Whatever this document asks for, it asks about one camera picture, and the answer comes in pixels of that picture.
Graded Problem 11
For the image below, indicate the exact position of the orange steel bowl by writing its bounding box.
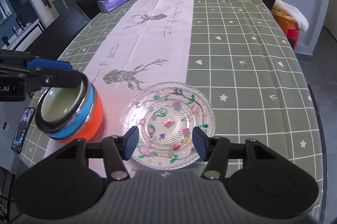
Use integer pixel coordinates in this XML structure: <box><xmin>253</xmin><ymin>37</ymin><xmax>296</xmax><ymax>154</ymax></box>
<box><xmin>51</xmin><ymin>88</ymin><xmax>104</xmax><ymax>144</ymax></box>

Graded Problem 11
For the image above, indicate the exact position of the green ceramic bowl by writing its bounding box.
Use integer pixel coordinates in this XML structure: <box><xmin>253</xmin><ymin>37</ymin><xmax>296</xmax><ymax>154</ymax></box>
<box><xmin>40</xmin><ymin>83</ymin><xmax>86</xmax><ymax>122</ymax></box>

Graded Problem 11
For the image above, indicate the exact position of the clear glass plate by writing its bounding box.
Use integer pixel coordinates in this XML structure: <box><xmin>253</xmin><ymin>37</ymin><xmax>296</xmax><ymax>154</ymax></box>
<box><xmin>119</xmin><ymin>81</ymin><xmax>216</xmax><ymax>171</ymax></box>

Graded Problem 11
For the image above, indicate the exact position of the blue steel bowl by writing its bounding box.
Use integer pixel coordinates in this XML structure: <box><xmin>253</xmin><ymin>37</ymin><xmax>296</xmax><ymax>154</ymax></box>
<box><xmin>35</xmin><ymin>74</ymin><xmax>94</xmax><ymax>140</ymax></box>

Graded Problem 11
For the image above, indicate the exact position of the black chair near left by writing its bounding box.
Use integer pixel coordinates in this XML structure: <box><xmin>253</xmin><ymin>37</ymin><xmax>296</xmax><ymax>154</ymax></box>
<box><xmin>25</xmin><ymin>7</ymin><xmax>88</xmax><ymax>60</ymax></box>

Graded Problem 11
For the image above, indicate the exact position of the white cabinet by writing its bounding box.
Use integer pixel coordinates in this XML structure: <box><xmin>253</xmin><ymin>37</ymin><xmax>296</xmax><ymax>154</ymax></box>
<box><xmin>2</xmin><ymin>19</ymin><xmax>44</xmax><ymax>51</ymax></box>

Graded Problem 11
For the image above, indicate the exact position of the smartphone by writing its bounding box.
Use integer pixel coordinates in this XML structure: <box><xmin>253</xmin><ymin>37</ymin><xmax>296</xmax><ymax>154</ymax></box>
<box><xmin>11</xmin><ymin>107</ymin><xmax>35</xmax><ymax>154</ymax></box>

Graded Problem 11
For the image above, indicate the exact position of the black chair far left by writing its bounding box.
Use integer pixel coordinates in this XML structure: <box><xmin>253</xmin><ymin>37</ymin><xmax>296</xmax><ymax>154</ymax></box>
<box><xmin>76</xmin><ymin>0</ymin><xmax>100</xmax><ymax>20</ymax></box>

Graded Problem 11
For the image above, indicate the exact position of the green checked tablecloth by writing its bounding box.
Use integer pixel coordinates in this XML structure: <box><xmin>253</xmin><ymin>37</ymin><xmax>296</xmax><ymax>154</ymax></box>
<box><xmin>19</xmin><ymin>0</ymin><xmax>325</xmax><ymax>219</ymax></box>

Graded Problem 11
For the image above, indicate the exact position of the red orange stool stack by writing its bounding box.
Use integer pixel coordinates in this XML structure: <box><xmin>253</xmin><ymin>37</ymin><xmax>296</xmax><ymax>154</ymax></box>
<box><xmin>271</xmin><ymin>7</ymin><xmax>300</xmax><ymax>51</ymax></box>

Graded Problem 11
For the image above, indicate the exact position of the white cloth on stool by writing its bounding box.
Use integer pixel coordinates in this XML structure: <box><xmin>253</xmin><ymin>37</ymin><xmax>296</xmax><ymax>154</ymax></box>
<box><xmin>274</xmin><ymin>0</ymin><xmax>309</xmax><ymax>32</ymax></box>

